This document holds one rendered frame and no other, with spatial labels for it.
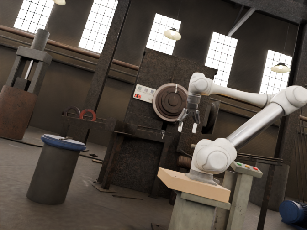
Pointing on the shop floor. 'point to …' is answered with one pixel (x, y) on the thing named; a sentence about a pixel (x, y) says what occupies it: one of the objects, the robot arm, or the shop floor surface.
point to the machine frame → (157, 123)
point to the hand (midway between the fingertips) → (187, 130)
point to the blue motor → (294, 214)
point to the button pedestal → (241, 195)
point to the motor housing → (182, 164)
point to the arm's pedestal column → (188, 216)
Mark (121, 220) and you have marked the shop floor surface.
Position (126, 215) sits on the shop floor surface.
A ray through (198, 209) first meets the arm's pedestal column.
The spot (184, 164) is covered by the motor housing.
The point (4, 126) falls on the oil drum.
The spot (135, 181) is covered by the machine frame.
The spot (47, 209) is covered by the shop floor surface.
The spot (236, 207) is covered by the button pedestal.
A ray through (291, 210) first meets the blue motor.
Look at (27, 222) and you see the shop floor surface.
